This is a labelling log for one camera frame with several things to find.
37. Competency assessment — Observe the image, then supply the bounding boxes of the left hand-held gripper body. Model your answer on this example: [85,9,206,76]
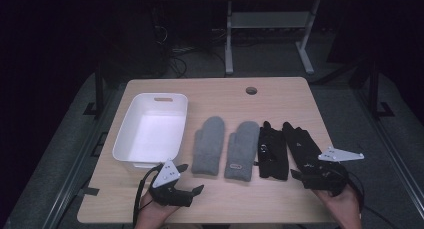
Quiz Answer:
[148,159,196,209]

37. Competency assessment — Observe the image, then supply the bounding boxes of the white metal frame table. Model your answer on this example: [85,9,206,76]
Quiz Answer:
[213,0,322,76]

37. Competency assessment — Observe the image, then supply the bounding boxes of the person's left hand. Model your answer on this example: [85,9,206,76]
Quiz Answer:
[134,190,181,229]

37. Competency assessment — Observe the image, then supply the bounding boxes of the black tape strip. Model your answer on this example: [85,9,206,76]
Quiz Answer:
[77,186,100,197]

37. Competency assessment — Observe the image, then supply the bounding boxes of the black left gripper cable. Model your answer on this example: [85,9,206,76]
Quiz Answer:
[132,163,165,227]

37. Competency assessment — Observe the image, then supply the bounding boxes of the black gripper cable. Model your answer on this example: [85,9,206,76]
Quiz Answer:
[132,163,165,227]
[346,171,398,229]

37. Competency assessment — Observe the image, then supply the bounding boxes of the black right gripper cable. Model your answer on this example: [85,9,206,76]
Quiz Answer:
[346,171,398,229]

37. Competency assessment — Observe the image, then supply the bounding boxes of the aluminium floor rail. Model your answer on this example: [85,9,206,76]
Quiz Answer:
[353,87,424,221]
[41,87,118,229]

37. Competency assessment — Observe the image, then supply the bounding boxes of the black glove with side tag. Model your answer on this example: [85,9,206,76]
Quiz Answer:
[254,120,290,182]

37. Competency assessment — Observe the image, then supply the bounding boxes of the tangle of floor cables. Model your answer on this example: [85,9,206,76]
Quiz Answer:
[156,23,228,79]

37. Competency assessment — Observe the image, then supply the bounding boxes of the grey mitten with label patch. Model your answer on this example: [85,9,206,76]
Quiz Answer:
[223,120,261,183]

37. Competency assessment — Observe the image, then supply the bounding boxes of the black metal stand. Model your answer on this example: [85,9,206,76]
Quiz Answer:
[83,60,105,119]
[366,57,395,119]

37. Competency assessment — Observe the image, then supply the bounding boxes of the white plastic bin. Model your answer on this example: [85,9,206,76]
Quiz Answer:
[112,92,189,172]

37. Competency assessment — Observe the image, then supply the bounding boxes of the person's right hand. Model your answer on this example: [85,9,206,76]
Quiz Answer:
[312,184,363,229]

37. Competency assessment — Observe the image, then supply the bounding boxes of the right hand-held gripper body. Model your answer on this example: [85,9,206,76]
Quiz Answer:
[301,146,365,198]

